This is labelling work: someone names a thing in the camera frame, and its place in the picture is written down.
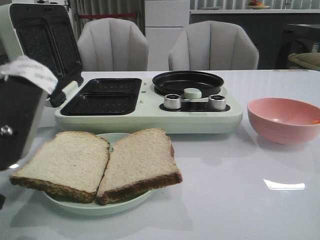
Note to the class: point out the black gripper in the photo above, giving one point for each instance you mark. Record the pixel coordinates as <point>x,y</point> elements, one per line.
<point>24,87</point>

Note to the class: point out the green breakfast maker lid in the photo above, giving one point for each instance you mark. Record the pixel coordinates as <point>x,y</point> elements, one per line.
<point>43,32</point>

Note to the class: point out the bread slice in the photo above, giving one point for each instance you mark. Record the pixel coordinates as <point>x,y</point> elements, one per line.
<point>139,162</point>
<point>70,165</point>

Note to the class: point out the pink bowl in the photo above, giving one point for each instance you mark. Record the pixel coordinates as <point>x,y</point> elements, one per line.
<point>284,121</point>

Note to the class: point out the green breakfast maker base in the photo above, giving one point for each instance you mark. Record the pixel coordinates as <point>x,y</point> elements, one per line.
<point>127,105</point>

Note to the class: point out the orange shrimp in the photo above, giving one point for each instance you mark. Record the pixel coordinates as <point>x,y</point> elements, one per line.
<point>316,121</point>

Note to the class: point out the left grey chair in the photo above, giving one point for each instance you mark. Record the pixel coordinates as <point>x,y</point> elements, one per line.
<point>111,44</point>

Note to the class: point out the grey chair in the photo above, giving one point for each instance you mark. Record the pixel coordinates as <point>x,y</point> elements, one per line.
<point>111,44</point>
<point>213,45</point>

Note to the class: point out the red barrier belt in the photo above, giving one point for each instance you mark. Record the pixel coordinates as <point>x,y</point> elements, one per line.
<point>103,16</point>

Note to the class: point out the light green plate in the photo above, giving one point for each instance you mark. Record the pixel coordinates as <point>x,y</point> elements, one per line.
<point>95,208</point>

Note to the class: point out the left silver knob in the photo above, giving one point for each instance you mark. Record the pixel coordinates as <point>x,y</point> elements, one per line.
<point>172,102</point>

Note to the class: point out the silver knob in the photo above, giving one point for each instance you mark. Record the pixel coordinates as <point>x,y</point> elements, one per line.
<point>172,102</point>
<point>217,102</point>

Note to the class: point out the white cabinet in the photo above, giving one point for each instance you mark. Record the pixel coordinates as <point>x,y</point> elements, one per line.
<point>163,19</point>

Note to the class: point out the black round frying pan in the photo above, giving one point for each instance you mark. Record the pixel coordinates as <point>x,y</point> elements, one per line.
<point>174,82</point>

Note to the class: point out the right silver knob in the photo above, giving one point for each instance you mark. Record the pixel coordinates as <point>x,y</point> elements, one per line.
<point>217,102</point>

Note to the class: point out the right grey chair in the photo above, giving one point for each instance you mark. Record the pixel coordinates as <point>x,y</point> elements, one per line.
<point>213,45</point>

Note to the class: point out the fruit bowl on counter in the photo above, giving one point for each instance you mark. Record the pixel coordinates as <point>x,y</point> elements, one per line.
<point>257,5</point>

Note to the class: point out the dark counter cabinet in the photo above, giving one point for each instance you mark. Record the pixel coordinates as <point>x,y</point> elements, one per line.
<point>275,32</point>

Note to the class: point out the beige sofa cushion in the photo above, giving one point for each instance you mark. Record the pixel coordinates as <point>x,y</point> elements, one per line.
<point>309,60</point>

